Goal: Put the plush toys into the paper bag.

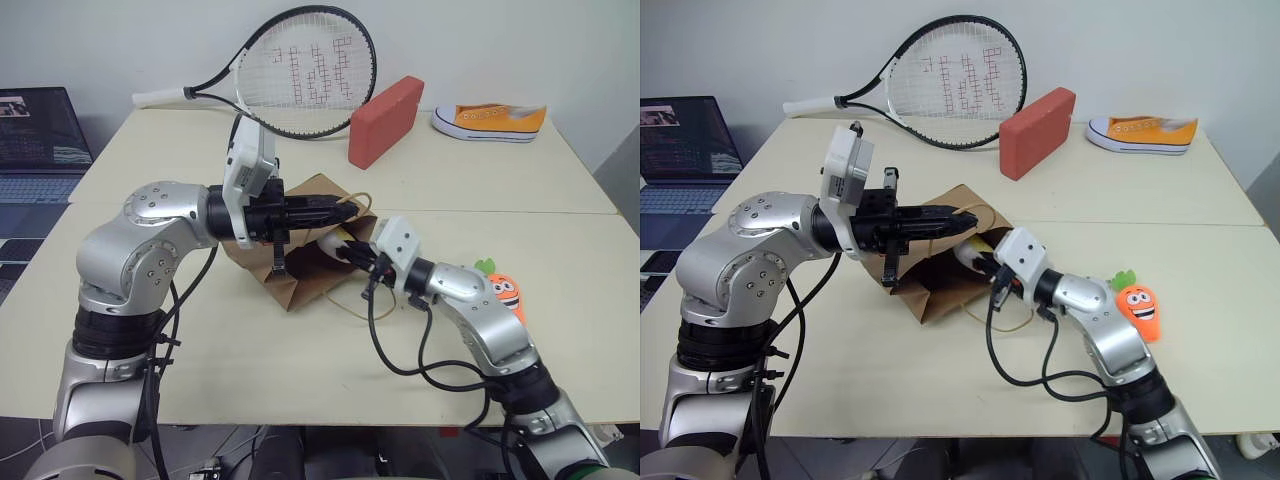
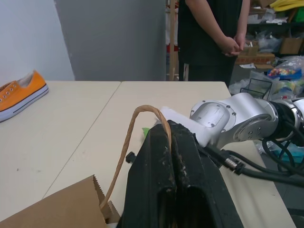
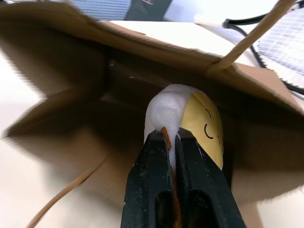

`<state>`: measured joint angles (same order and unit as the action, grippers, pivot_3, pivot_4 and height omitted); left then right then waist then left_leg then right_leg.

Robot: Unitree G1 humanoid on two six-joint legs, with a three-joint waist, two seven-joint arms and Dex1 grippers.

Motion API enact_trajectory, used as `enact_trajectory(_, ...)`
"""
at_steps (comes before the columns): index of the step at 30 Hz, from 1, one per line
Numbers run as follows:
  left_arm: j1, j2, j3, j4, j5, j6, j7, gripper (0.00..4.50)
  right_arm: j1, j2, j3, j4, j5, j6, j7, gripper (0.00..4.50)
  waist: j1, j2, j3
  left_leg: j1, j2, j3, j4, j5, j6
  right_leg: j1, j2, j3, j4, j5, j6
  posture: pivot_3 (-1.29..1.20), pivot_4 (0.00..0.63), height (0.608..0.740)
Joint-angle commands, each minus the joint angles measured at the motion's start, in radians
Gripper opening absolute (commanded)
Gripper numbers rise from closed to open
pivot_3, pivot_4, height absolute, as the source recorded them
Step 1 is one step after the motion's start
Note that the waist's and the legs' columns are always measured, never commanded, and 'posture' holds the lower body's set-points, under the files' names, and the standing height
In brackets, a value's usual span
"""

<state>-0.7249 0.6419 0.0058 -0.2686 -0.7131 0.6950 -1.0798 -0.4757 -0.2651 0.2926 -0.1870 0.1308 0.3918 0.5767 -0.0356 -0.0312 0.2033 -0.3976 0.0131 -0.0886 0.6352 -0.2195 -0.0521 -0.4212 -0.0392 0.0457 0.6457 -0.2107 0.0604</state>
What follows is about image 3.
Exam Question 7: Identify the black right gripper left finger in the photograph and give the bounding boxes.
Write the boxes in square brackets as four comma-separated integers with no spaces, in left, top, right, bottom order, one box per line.
[120,130,177,228]

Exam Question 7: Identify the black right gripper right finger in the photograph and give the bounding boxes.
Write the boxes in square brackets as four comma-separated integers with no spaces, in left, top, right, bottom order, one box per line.
[175,127,247,228]

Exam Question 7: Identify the white and yellow egg plush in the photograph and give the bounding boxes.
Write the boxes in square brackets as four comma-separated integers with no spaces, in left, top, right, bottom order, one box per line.
[143,83,224,171]

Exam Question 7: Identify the brown paper bag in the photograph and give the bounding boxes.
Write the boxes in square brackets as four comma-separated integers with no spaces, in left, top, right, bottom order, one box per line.
[0,0,304,228]

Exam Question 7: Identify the white gridded panel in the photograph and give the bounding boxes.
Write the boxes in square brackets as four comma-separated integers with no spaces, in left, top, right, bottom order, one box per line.
[256,6,304,88]

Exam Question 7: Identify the dark green box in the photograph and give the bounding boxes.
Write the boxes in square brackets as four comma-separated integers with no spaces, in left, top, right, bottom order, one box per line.
[125,0,172,21]

